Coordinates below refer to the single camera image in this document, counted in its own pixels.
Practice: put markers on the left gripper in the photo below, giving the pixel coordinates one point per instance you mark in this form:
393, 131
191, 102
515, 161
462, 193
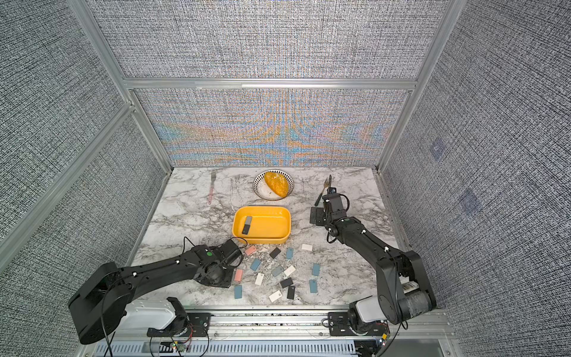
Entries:
227, 284

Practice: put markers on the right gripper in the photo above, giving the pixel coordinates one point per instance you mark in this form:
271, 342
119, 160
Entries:
320, 211

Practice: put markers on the pink eraser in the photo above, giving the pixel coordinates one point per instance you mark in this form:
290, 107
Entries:
251, 250
238, 275

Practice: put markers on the blue eraser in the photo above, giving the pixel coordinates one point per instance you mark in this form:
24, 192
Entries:
255, 265
316, 268
313, 286
237, 292
289, 253

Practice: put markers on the black eraser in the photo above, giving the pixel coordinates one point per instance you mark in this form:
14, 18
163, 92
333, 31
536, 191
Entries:
291, 292
286, 283
274, 253
247, 226

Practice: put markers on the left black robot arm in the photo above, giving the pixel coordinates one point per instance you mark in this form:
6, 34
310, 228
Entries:
99, 304

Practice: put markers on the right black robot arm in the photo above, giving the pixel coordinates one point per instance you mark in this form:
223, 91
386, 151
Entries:
403, 290

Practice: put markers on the white eraser middle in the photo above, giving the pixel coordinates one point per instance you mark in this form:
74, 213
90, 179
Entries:
259, 279

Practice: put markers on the yellow storage box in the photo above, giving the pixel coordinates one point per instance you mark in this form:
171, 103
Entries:
271, 225

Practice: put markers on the grey eraser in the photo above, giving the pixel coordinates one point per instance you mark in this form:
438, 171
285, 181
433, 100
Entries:
277, 271

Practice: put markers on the white eraser bottom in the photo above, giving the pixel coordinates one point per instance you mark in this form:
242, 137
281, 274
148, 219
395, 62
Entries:
275, 296

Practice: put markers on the cream eraser centre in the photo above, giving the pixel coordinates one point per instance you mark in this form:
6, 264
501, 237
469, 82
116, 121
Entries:
290, 270

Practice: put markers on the black eraser bottom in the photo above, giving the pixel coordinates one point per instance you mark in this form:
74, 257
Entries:
291, 292

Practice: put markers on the yellow bread loaf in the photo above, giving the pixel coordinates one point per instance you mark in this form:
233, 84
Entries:
277, 183

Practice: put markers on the patterned white bowl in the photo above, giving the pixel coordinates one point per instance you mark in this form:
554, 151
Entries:
264, 192

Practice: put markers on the green handled gold fork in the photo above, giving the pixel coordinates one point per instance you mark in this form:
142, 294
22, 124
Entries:
324, 190

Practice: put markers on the aluminium front rail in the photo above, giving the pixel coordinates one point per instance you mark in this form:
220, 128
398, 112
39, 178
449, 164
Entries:
286, 322

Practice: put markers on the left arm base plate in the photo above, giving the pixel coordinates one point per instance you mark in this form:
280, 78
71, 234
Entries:
193, 324

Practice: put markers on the pink handled fork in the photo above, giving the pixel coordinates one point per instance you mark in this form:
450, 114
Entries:
211, 190

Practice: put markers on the white slotted cable duct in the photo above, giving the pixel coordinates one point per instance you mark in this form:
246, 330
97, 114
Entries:
231, 348

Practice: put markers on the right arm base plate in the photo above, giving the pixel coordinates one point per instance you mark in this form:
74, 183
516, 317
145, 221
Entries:
340, 324

